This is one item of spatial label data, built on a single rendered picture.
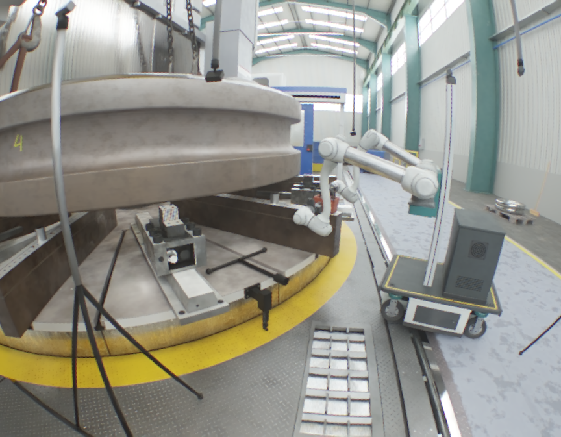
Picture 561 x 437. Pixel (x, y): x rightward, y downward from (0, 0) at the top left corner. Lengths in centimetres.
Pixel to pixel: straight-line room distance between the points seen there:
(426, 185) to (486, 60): 1022
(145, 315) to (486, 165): 1077
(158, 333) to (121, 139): 134
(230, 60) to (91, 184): 534
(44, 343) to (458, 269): 280
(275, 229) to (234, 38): 525
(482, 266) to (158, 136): 242
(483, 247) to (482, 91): 948
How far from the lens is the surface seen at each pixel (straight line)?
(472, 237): 197
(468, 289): 210
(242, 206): 282
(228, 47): 699
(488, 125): 1115
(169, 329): 191
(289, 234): 257
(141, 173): 201
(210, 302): 167
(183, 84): 211
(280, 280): 199
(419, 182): 160
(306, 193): 347
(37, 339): 219
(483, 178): 1110
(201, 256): 190
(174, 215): 196
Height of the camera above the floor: 129
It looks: 16 degrees down
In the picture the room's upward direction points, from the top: 1 degrees clockwise
